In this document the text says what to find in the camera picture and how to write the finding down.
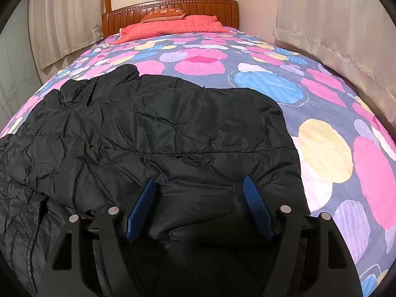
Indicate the orange cushion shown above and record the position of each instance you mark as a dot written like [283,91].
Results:
[162,15]

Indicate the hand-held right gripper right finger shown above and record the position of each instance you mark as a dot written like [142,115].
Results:
[256,204]

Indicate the frosted glass sliding door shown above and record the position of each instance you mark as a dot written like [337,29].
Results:
[17,68]

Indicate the black puffer jacket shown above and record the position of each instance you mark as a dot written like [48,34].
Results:
[148,136]

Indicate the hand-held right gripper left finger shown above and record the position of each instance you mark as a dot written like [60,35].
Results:
[143,205]

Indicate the red pillow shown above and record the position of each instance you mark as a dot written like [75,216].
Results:
[173,27]

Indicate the wooden bed headboard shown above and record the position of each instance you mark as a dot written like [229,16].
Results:
[173,10]

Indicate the cream curtain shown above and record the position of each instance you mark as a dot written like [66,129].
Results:
[340,31]
[68,21]

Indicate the dotted colourful bedsheet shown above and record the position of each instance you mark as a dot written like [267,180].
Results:
[324,114]

